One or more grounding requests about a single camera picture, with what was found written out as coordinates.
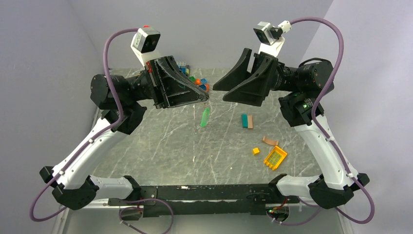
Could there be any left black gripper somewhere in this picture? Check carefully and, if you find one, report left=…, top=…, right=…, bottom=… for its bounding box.
left=127, top=55, right=209, bottom=109

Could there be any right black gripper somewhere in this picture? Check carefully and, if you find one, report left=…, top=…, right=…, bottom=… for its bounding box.
left=213, top=47, right=301, bottom=105

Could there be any green key tag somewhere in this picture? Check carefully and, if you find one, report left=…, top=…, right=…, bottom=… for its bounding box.
left=200, top=108, right=210, bottom=128

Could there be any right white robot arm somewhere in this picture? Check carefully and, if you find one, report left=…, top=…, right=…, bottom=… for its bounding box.
left=212, top=48, right=370, bottom=209

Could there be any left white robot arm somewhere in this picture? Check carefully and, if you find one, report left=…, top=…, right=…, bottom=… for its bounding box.
left=40, top=56, right=209, bottom=210

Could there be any blue brick stack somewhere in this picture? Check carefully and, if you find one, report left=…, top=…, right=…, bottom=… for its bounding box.
left=176, top=61, right=190, bottom=77

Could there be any colourful brick cluster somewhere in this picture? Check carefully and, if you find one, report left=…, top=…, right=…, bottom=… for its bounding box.
left=189, top=76, right=209, bottom=92

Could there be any teal and tan brick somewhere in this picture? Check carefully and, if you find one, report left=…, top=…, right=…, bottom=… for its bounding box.
left=241, top=114, right=253, bottom=129

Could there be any tan curved brick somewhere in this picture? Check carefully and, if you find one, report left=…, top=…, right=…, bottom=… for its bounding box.
left=262, top=136, right=279, bottom=146

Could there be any small yellow brick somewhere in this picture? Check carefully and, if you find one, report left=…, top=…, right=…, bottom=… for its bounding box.
left=252, top=148, right=260, bottom=156

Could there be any yellow window brick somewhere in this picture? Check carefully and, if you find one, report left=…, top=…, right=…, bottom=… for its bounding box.
left=263, top=146, right=287, bottom=171

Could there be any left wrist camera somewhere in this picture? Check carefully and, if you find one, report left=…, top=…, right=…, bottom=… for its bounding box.
left=131, top=25, right=161, bottom=67

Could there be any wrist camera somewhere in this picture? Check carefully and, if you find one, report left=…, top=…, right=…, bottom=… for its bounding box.
left=131, top=25, right=161, bottom=67
left=253, top=20, right=291, bottom=58

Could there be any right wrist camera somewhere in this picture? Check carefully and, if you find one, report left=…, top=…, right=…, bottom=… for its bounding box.
left=253, top=20, right=291, bottom=58

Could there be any black base frame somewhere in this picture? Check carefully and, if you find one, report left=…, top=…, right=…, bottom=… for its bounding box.
left=106, top=184, right=300, bottom=217

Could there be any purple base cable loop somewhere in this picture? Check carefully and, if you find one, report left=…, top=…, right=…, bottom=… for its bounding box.
left=118, top=197, right=176, bottom=234

